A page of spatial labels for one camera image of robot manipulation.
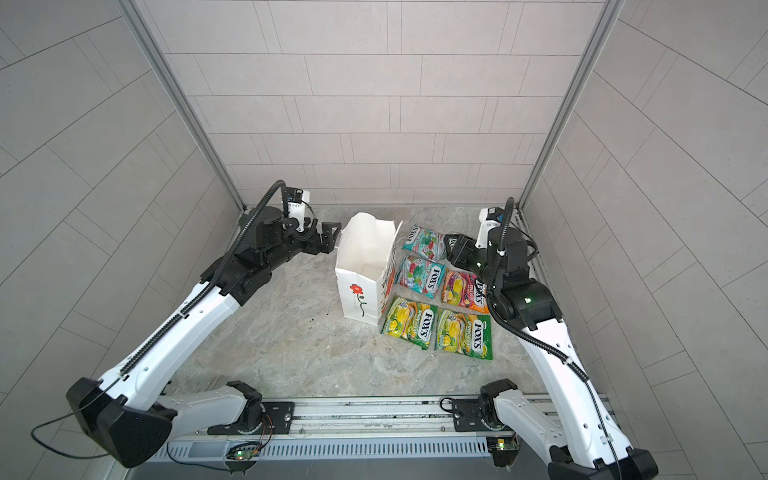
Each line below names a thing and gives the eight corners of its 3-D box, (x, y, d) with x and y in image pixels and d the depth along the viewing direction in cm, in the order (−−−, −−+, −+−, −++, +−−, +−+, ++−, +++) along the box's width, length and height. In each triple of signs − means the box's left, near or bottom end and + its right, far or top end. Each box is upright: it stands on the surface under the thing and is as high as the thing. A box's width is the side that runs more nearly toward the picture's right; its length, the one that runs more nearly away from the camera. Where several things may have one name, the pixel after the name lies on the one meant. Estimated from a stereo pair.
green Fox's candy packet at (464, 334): (434, 351, 84) (435, 348, 81) (437, 313, 91) (438, 309, 89) (490, 359, 82) (493, 356, 80) (488, 319, 89) (490, 316, 87)
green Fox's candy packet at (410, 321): (380, 336, 86) (380, 332, 84) (393, 298, 94) (393, 294, 91) (428, 351, 84) (429, 347, 81) (437, 311, 91) (438, 307, 89)
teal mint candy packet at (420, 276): (393, 285, 97) (393, 280, 94) (405, 258, 103) (405, 253, 101) (436, 299, 93) (437, 294, 91) (445, 270, 100) (446, 265, 98)
